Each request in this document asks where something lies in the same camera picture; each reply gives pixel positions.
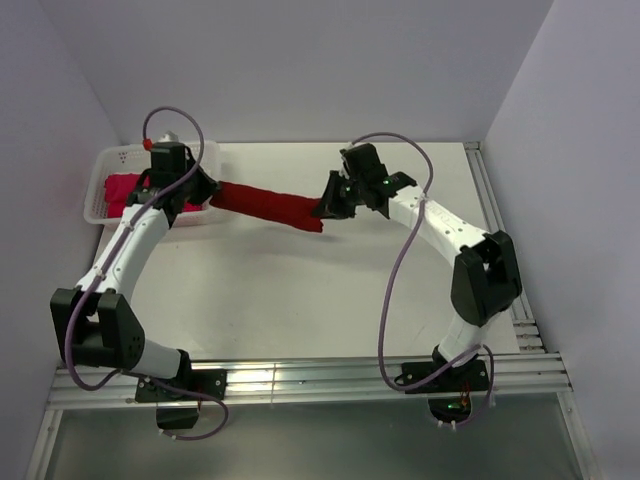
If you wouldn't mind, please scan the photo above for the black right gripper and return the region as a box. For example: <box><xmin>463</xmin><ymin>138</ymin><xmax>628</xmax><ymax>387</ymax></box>
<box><xmin>313</xmin><ymin>170</ymin><xmax>367</xmax><ymax>220</ymax></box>

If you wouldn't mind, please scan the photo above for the dark red t shirt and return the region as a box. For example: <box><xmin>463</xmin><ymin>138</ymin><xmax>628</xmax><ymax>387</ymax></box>
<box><xmin>209</xmin><ymin>182</ymin><xmax>323</xmax><ymax>233</ymax></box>

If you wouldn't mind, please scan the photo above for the white perforated plastic basket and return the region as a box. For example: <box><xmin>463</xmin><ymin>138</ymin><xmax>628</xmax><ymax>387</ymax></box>
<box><xmin>84</xmin><ymin>140</ymin><xmax>221</xmax><ymax>228</ymax></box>

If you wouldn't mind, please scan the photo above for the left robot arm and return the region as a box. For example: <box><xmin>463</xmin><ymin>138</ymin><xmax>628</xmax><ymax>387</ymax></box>
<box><xmin>50</xmin><ymin>141</ymin><xmax>220</xmax><ymax>399</ymax></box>

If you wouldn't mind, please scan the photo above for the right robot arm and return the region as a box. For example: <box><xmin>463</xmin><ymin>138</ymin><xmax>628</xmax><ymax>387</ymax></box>
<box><xmin>312</xmin><ymin>142</ymin><xmax>522</xmax><ymax>390</ymax></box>

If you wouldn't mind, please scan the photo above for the pink rolled t shirt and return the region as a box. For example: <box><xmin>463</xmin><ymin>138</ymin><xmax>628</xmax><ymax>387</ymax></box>
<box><xmin>104</xmin><ymin>170</ymin><xmax>178</xmax><ymax>218</ymax></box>

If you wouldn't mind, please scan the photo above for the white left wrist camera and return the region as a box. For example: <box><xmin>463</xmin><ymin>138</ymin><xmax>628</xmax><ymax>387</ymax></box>
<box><xmin>142</xmin><ymin>131</ymin><xmax>179</xmax><ymax>151</ymax></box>

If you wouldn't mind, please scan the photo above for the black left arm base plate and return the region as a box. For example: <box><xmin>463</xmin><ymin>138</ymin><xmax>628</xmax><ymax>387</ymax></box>
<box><xmin>134</xmin><ymin>369</ymin><xmax>227</xmax><ymax>403</ymax></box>

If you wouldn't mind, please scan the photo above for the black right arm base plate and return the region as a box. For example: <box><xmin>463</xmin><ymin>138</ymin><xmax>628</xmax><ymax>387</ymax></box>
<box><xmin>394</xmin><ymin>357</ymin><xmax>490</xmax><ymax>394</ymax></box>

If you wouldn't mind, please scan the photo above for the aluminium frame rail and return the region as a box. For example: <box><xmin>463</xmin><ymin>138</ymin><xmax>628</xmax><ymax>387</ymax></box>
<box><xmin>24</xmin><ymin>140</ymin><xmax>601</xmax><ymax>480</ymax></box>

